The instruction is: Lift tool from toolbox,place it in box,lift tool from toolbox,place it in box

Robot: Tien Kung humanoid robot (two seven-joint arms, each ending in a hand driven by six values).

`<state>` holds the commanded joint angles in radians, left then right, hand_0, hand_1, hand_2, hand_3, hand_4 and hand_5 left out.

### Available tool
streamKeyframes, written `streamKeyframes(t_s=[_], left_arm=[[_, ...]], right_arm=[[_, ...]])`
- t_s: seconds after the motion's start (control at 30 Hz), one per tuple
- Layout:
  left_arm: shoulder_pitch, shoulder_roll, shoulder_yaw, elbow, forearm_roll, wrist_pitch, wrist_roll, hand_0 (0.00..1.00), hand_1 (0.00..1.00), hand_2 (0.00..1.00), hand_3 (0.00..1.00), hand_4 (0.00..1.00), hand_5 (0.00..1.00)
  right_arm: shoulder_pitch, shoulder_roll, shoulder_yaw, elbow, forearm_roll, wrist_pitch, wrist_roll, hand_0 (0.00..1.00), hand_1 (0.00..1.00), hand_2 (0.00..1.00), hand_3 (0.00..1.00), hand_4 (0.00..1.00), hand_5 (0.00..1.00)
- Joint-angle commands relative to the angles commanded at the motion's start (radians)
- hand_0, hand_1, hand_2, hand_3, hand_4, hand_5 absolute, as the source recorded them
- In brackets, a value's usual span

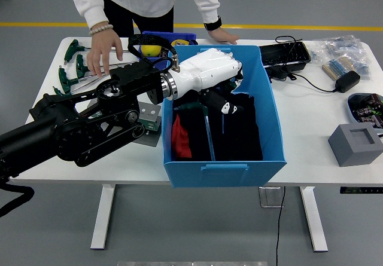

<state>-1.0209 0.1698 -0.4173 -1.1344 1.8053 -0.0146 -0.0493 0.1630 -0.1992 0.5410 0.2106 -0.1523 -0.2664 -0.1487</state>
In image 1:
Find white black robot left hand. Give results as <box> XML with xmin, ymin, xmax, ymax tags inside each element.
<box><xmin>172</xmin><ymin>47</ymin><xmax>245</xmax><ymax>115</ymax></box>

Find light blue tray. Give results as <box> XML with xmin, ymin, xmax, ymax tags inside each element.
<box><xmin>346</xmin><ymin>92</ymin><xmax>383</xmax><ymax>131</ymax></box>

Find green metal wrench holder stand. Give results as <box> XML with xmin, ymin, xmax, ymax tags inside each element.
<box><xmin>86</xmin><ymin>98</ymin><xmax>162</xmax><ymax>148</ymax></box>

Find grey foam block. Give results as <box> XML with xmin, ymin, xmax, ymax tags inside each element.
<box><xmin>327</xmin><ymin>123</ymin><xmax>383</xmax><ymax>167</ymax></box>

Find black floor cable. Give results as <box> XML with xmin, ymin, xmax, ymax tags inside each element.
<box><xmin>274</xmin><ymin>186</ymin><xmax>287</xmax><ymax>266</ymax></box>

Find white table leg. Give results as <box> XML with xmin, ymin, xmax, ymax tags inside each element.
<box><xmin>90</xmin><ymin>184</ymin><xmax>116</xmax><ymax>251</ymax></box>
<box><xmin>299</xmin><ymin>186</ymin><xmax>329</xmax><ymax>252</ymax></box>

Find person's right hand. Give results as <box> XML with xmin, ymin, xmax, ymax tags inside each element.
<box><xmin>86</xmin><ymin>27</ymin><xmax>124</xmax><ymax>77</ymax></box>

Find black power adapter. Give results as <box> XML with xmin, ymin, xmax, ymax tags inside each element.
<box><xmin>334</xmin><ymin>71</ymin><xmax>361</xmax><ymax>93</ymax></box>

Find yellow lemon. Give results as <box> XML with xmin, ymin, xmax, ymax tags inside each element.
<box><xmin>141</xmin><ymin>44</ymin><xmax>162</xmax><ymax>58</ymax></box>

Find black plastic tray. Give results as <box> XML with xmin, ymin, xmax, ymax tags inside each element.
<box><xmin>259</xmin><ymin>41</ymin><xmax>312</xmax><ymax>69</ymax></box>

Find white bead bracelet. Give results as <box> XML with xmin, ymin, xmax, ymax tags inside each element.
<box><xmin>89</xmin><ymin>23</ymin><xmax>114</xmax><ymax>36</ymax></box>

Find black table control panel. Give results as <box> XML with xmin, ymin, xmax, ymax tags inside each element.
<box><xmin>339</xmin><ymin>186</ymin><xmax>383</xmax><ymax>194</ymax></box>

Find black wristwatch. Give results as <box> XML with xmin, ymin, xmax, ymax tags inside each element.
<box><xmin>203</xmin><ymin>15</ymin><xmax>223</xmax><ymax>31</ymax></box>

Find thin black cord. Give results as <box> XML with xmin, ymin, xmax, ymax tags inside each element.
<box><xmin>275</xmin><ymin>35</ymin><xmax>305</xmax><ymax>69</ymax></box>

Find yellow floor tape line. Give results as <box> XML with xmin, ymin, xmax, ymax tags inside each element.
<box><xmin>0</xmin><ymin>22</ymin><xmax>383</xmax><ymax>31</ymax></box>

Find small green T-handle hex wrench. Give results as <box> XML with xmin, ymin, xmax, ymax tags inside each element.
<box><xmin>221</xmin><ymin>80</ymin><xmax>242</xmax><ymax>134</ymax></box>

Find red cloth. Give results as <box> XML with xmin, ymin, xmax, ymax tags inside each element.
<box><xmin>171</xmin><ymin>112</ymin><xmax>193</xmax><ymax>159</ymax></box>

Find white left table leg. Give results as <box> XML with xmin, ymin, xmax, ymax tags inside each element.
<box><xmin>90</xmin><ymin>184</ymin><xmax>116</xmax><ymax>251</ymax></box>

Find small blue parts bin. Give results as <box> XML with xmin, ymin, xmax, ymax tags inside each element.
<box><xmin>140</xmin><ymin>31</ymin><xmax>197</xmax><ymax>69</ymax></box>

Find metal floor outlet plate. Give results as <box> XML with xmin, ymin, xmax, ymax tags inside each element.
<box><xmin>259</xmin><ymin>186</ymin><xmax>284</xmax><ymax>209</ymax></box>

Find black adapter cable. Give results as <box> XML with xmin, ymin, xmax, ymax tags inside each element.
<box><xmin>287</xmin><ymin>71</ymin><xmax>338</xmax><ymax>94</ymax></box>

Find clear bags of resistors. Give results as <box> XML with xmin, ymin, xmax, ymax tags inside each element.
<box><xmin>309</xmin><ymin>35</ymin><xmax>372</xmax><ymax>81</ymax></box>

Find black cloth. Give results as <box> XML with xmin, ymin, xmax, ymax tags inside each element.
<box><xmin>172</xmin><ymin>89</ymin><xmax>264</xmax><ymax>161</ymax></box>

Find dark circuit board parts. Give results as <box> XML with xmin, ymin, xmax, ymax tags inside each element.
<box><xmin>351</xmin><ymin>94</ymin><xmax>383</xmax><ymax>129</ymax></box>

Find white right table leg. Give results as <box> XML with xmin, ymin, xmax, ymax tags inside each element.
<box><xmin>299</xmin><ymin>186</ymin><xmax>329</xmax><ymax>252</ymax></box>

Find large green T-handle hex wrench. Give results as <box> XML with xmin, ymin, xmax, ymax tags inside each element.
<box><xmin>174</xmin><ymin>103</ymin><xmax>217</xmax><ymax>161</ymax></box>

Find blue folding plastic box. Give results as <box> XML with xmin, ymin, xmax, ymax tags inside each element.
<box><xmin>162</xmin><ymin>44</ymin><xmax>288</xmax><ymax>188</ymax></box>

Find taped resistor strip bundle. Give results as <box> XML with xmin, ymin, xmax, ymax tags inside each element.
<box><xmin>322</xmin><ymin>57</ymin><xmax>355</xmax><ymax>81</ymax></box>

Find person's left hand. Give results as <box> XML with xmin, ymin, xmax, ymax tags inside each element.
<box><xmin>208</xmin><ymin>26</ymin><xmax>240</xmax><ymax>45</ymax></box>

